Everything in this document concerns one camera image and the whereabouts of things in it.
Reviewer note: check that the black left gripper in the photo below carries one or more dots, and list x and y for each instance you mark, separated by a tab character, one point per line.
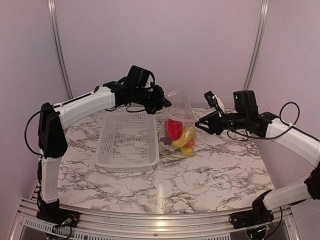
160	101

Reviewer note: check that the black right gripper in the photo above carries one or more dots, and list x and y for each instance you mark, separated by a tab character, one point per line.
214	126

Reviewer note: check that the yellow toy corn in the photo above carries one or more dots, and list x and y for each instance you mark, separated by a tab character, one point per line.
187	151
188	133

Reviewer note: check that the red toy bell pepper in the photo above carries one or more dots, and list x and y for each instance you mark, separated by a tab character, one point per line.
174	129

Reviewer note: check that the clear zip top bag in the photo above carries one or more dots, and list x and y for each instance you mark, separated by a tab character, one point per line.
180	110

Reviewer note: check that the purple toy grape bunch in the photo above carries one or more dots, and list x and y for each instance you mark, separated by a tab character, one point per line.
166	141

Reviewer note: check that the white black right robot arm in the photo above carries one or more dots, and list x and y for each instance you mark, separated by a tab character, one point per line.
291	156

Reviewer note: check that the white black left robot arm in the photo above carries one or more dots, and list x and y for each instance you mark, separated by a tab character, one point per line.
55	119

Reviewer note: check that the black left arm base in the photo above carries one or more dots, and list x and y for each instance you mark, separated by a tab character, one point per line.
52	213

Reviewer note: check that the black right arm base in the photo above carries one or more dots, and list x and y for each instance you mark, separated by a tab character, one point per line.
256	216

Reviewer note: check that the white perforated plastic basket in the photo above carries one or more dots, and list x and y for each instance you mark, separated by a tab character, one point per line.
128	143

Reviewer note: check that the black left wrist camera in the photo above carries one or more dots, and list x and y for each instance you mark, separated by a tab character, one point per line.
138	77

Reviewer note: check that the aluminium right frame post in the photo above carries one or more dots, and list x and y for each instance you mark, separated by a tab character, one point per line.
257	46

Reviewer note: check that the aluminium frame post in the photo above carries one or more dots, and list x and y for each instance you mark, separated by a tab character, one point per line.
58	46
257	46

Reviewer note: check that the aluminium front frame rail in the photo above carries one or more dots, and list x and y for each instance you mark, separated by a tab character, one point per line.
106	225

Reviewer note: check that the aluminium left frame post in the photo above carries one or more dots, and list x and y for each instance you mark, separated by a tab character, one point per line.
58	46

